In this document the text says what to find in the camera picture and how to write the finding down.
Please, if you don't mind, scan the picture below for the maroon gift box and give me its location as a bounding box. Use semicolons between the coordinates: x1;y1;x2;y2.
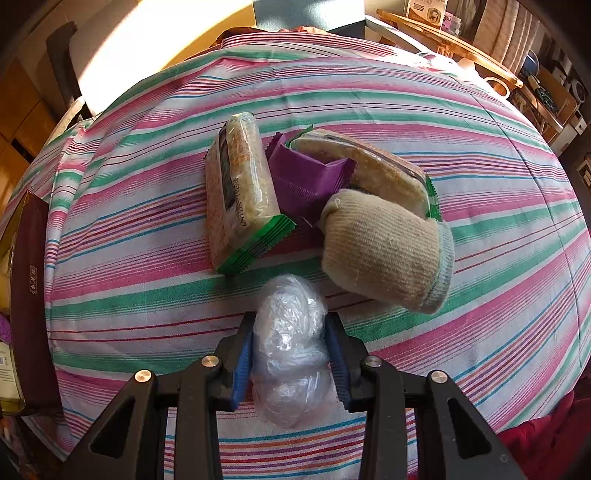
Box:
0;190;63;416

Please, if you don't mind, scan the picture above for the wooden cabinet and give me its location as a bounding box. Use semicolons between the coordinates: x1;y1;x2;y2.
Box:
0;55;58;204

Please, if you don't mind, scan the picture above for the beige curtain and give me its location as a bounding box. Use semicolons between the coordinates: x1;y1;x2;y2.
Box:
480;0;541;70

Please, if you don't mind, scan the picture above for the wooden rack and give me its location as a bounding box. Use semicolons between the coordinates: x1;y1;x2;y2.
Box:
376;8;525;90

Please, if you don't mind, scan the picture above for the brown cardboard box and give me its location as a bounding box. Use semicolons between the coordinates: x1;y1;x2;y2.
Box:
538;65;578;125

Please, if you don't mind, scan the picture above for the blue-grey panel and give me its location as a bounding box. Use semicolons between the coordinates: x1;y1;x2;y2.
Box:
259;0;370;35

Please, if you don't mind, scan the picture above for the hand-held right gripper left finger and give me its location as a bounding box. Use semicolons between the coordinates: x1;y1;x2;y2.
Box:
65;311;256;480

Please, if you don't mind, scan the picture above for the striped pink green blanket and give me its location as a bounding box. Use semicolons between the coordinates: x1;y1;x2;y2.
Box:
0;32;591;480

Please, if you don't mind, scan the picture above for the beige rolled sock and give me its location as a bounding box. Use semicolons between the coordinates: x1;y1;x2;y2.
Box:
318;188;455;317

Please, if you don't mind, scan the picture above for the purple snack packet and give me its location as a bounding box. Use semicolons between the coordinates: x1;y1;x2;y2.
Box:
267;131;357;228

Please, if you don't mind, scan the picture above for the dark red cloth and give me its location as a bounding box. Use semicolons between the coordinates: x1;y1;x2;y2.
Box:
496;390;591;480

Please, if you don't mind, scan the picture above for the white printed cardboard box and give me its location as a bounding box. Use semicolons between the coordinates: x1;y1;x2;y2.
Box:
406;0;448;19

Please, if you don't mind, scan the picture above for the clear plastic bag bundle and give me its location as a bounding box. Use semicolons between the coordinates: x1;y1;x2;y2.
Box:
249;273;335;430

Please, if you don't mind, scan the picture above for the cracker packet with green ends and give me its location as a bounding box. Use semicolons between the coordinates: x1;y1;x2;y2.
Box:
204;112;297;276
288;129;439;222

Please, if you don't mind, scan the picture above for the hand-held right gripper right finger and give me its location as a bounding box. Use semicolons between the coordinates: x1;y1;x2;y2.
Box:
323;311;527;480

